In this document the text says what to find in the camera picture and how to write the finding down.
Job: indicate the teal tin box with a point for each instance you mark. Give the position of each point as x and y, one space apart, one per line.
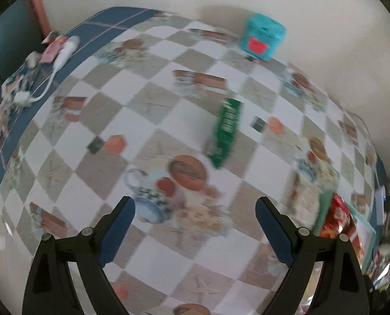
263 36

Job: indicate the reddish brown wooden bar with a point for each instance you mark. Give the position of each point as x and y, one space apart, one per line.
40 11

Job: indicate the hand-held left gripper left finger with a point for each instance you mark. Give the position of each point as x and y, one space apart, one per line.
117 233

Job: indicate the pile of torn wrappers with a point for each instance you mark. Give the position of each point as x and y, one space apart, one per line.
16 82

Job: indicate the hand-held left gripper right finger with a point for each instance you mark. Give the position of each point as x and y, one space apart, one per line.
275 233

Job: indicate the small pink sachet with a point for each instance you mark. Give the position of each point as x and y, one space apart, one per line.
52 51

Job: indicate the dark blue chair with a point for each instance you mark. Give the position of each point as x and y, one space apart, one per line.
4 39

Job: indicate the dark green snack packet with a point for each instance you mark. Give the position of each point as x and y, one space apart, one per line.
226 131

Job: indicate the large red crinkly snack packet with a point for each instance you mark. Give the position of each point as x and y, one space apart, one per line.
337 216

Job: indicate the teal tray with white inside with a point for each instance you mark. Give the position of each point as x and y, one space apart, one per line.
362 233

